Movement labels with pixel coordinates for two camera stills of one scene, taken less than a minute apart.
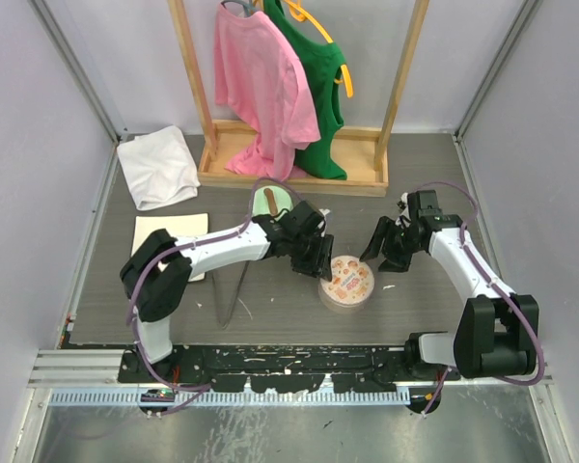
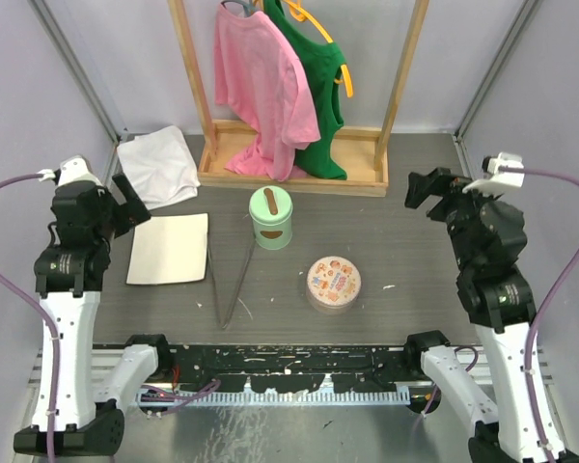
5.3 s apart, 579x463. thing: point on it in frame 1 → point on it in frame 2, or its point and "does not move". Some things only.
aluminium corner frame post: x=530 y=10 does not move
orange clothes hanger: x=301 y=13 does not move
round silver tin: x=341 y=307 → x=334 y=310
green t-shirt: x=319 y=61 does not move
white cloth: x=159 y=168 does not move
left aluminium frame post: x=116 y=133 does not move
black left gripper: x=318 y=262 → x=133 y=211
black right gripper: x=395 y=263 → x=437 y=181
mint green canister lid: x=271 y=200 does not move
